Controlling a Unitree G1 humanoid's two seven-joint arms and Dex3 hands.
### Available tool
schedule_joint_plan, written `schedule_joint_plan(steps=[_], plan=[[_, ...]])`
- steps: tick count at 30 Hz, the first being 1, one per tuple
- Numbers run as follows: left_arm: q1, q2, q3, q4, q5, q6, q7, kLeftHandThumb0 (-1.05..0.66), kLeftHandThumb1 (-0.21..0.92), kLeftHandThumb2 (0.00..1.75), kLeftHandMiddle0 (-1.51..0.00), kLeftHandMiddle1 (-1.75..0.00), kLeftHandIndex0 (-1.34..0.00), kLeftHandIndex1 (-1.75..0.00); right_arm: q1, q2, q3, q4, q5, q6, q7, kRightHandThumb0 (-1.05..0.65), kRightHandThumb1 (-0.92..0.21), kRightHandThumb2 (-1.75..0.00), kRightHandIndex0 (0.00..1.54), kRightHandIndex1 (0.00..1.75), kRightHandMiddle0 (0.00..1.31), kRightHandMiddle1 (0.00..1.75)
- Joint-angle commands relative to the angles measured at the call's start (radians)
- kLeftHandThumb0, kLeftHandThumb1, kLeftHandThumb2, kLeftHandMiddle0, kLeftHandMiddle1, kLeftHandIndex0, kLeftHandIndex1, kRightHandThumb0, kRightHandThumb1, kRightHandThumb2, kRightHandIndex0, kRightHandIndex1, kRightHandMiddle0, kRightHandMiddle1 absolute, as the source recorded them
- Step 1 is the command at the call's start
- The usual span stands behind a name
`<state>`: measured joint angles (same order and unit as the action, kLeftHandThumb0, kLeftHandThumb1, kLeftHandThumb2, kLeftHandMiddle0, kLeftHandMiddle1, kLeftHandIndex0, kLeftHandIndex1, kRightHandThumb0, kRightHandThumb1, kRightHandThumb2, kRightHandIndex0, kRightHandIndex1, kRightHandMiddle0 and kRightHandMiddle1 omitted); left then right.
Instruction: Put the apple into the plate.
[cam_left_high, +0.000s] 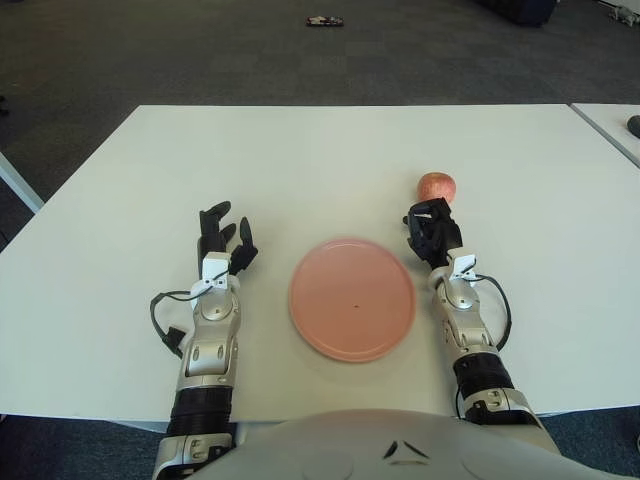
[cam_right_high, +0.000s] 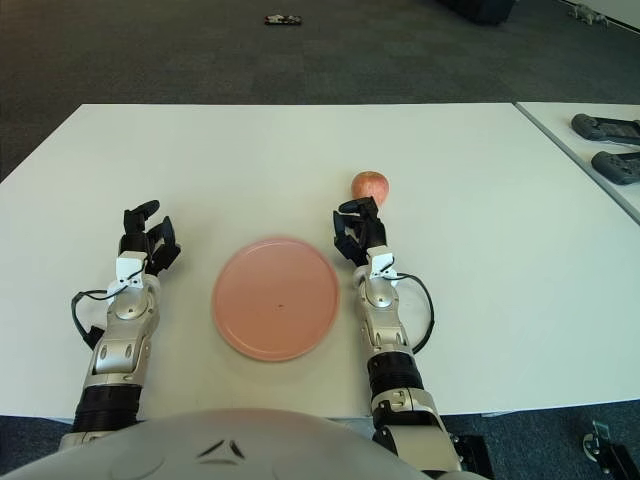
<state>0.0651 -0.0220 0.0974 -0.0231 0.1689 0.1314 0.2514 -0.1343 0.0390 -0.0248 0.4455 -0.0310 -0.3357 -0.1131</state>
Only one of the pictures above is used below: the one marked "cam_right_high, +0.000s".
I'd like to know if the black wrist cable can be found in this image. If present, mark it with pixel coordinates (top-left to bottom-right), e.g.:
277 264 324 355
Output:
70 287 119 351
392 272 435 354

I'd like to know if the round pink plate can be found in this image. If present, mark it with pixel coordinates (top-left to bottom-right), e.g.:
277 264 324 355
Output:
210 235 342 363

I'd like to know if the small grey floor toy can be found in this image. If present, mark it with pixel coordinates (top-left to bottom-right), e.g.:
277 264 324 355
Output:
567 3 610 26

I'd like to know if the black bulky floor object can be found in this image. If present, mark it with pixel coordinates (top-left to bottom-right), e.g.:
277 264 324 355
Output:
434 0 516 26

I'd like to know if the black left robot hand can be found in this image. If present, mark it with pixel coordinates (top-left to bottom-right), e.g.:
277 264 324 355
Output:
115 199 182 296

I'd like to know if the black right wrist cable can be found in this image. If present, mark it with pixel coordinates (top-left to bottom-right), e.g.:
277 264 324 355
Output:
392 272 435 354

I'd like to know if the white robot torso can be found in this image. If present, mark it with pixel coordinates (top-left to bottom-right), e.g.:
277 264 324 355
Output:
0 407 431 480

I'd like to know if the red yellow apple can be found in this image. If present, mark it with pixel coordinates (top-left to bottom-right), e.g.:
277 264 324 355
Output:
350 170 392 209

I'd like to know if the dark grey handheld controller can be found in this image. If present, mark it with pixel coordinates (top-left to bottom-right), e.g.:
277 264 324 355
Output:
590 150 640 186
571 113 640 147

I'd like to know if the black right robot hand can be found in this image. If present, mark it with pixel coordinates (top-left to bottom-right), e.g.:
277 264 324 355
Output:
332 196 399 289

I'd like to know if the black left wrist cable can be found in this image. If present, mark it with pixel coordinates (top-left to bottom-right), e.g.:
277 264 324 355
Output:
70 287 119 351

